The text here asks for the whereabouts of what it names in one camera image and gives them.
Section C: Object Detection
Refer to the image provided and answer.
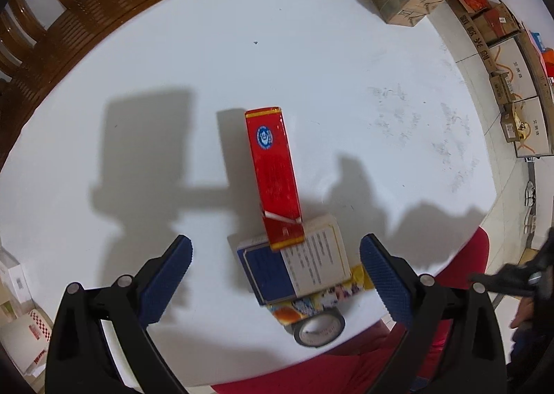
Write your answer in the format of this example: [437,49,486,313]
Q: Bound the person's red pants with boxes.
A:
[212,226,491,394]

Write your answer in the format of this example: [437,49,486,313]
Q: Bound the black tape roll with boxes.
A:
[293,308,347,350]

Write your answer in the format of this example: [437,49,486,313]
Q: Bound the white thermos with red lid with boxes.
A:
[0,307,53,378]

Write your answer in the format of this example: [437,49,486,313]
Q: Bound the red carton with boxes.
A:
[244,107,306,253]

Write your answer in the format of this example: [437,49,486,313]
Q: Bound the dark blue white medicine box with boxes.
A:
[236,214,352,306]

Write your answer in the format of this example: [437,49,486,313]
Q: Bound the colourful snack wrapper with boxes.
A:
[266,265,377,325]

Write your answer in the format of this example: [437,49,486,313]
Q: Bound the stack of printed cardboard boxes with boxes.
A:
[450,0,554,159]

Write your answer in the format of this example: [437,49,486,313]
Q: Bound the small white box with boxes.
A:
[0,247,23,305]

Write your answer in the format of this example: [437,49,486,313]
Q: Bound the person's right hand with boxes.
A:
[511,295,538,329]

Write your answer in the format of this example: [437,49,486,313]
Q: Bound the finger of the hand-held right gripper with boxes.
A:
[470,262,544,298]

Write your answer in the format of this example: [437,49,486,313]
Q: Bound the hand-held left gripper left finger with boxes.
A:
[45,235,193,394]

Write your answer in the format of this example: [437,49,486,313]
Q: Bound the wooden slatted bench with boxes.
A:
[0,0,349,169]

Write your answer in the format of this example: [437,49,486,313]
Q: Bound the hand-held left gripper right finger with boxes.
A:
[360,234,507,394]

